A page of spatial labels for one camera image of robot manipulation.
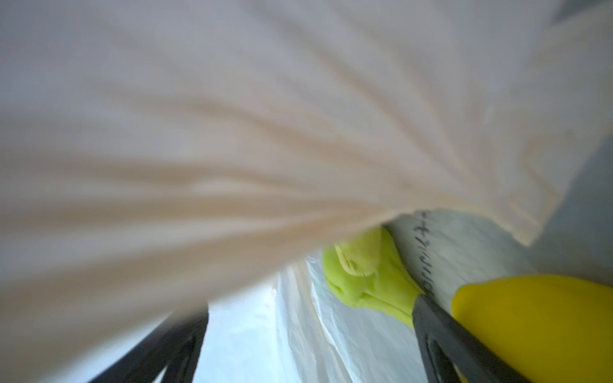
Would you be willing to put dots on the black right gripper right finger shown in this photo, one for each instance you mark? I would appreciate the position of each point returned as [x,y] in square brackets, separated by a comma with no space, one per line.
[449,352]

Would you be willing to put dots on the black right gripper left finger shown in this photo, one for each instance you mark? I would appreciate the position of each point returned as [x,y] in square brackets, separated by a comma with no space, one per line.
[171,351]

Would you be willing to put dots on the yellow lemon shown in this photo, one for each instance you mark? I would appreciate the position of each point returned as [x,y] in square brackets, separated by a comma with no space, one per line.
[549,328]

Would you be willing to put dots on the green chayote fruit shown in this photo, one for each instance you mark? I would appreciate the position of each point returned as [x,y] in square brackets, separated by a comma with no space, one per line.
[367,272]

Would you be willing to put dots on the cream plastic bag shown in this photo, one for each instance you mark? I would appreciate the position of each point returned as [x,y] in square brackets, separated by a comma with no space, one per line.
[156,155]

